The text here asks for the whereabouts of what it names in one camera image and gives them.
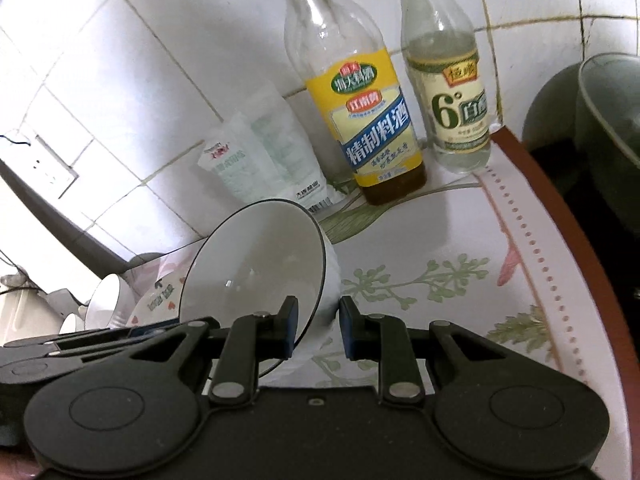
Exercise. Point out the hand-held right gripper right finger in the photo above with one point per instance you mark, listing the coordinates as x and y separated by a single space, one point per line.
347 330

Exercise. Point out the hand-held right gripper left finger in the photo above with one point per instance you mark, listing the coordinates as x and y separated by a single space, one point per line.
290 330

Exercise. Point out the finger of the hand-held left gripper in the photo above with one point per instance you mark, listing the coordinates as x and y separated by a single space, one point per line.
75 337
100 350

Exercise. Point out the small white bowl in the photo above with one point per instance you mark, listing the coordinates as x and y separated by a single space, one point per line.
70 324

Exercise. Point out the white bowl with dark rim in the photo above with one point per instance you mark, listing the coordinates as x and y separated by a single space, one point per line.
107 300

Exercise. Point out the large white bowl dark rim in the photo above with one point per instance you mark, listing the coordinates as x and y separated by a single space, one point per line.
250 270

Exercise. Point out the white rice cooker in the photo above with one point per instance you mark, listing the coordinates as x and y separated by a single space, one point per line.
20 305

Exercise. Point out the floral tablecloth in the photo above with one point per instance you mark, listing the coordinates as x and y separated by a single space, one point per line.
450 310

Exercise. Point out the white cutting board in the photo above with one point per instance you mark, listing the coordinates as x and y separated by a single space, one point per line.
60 215

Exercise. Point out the white bag with red logo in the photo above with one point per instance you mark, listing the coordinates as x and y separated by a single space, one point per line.
240 165

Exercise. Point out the white power outlet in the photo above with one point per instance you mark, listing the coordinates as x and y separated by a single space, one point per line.
45 165

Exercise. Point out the white bag with green print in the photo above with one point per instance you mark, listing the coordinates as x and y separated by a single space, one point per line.
290 135

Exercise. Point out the yellow label bottle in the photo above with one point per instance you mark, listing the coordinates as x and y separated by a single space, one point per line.
370 125

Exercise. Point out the green label clear bottle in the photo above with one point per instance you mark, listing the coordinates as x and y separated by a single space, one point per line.
450 110

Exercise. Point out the black gas stove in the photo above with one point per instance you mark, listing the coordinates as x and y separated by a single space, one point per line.
600 270

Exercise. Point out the glass lid with wooden knob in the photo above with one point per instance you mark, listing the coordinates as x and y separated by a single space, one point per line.
615 110

